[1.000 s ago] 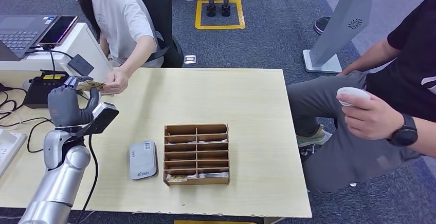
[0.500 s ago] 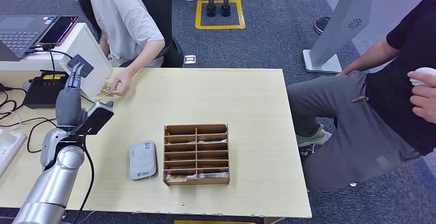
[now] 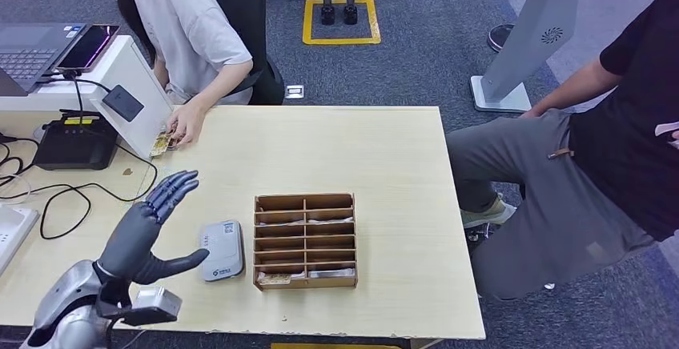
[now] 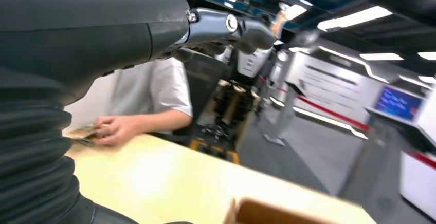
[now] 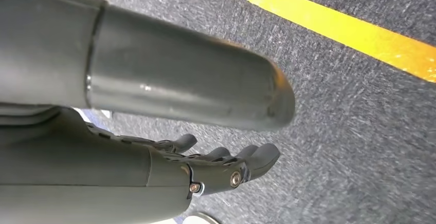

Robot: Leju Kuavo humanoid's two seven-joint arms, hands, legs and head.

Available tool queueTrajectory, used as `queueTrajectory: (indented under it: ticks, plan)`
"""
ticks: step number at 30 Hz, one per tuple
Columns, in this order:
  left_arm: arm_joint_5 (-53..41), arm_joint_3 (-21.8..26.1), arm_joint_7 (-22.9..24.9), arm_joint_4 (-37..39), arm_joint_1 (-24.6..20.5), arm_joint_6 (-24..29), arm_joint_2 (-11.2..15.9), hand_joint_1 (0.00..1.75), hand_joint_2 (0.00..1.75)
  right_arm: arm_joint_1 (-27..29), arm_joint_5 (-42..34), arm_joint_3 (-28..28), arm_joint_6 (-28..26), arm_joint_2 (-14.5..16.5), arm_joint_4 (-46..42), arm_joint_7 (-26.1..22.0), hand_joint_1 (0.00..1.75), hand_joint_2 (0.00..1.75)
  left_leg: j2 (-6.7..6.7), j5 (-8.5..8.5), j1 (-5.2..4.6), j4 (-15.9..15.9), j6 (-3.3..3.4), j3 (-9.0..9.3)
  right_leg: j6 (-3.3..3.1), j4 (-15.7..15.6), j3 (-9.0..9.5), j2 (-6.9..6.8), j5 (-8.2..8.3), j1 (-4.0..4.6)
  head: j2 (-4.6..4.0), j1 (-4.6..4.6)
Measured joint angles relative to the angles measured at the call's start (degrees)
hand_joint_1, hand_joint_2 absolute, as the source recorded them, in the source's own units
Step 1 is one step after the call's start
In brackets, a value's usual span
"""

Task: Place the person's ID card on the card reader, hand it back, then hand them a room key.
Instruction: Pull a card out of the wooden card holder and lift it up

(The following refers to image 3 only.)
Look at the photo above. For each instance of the white desk stand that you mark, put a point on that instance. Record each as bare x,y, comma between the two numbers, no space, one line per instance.
138,124

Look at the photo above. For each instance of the yellow floor tape square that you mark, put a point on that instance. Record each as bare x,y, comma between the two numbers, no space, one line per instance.
341,40

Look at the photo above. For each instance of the black smartphone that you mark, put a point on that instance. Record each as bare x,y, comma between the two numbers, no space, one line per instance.
88,47

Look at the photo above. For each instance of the wooden card holder box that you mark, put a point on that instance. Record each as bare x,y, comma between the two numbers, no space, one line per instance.
305,240

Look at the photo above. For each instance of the black office chair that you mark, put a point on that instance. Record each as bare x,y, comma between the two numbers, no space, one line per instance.
246,18

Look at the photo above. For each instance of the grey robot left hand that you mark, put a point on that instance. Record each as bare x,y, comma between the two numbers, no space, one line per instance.
132,240

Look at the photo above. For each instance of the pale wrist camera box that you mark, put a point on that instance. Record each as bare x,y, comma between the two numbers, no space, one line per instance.
156,300

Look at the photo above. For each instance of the person's hand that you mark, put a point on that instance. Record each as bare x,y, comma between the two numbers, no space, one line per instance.
533,112
186,124

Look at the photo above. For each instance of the person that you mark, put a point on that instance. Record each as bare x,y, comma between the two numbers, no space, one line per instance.
557,198
191,34

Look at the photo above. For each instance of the white power strip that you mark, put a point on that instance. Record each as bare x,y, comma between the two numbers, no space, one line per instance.
11,232

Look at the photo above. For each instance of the metal floor socket plate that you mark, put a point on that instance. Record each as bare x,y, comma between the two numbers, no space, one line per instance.
294,91

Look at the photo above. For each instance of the grey card reader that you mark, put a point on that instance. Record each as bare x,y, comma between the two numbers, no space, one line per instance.
223,251

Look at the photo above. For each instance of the grey laptop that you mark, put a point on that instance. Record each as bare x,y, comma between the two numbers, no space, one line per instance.
26,56

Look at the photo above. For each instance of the yellow printed ID card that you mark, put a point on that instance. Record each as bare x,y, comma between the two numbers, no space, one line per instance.
159,146

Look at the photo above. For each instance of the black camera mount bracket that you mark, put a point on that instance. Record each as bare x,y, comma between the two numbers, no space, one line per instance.
114,304

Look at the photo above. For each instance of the black desktop device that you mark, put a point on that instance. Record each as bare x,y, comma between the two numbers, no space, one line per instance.
77,148

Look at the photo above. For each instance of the small brown scrap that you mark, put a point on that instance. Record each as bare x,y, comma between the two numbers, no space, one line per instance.
128,171

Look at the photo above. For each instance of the grey kiosk stand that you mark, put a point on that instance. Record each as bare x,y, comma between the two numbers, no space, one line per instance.
530,27

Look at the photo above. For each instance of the round black base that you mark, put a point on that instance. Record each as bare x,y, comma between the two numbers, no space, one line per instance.
497,38

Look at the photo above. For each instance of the person's forearm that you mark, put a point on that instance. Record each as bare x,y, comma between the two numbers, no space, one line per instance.
581,85
220,88
161,73

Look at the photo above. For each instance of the black square pad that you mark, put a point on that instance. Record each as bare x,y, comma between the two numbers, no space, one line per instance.
123,102

